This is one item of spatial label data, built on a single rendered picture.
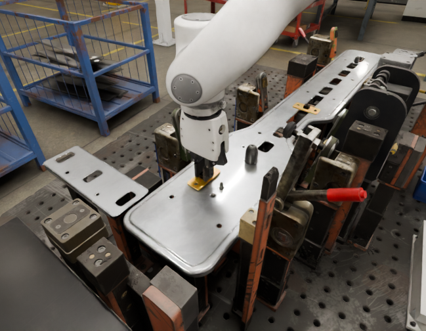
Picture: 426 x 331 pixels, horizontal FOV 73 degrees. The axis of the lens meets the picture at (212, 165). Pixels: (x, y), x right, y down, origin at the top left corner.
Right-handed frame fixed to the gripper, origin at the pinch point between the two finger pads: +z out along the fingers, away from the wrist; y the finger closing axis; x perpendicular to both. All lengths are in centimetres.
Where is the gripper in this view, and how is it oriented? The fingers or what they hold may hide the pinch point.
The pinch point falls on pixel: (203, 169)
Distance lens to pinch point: 65.4
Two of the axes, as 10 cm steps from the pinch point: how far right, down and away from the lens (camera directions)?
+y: -7.9, -3.9, 4.7
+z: 0.0, 7.7, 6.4
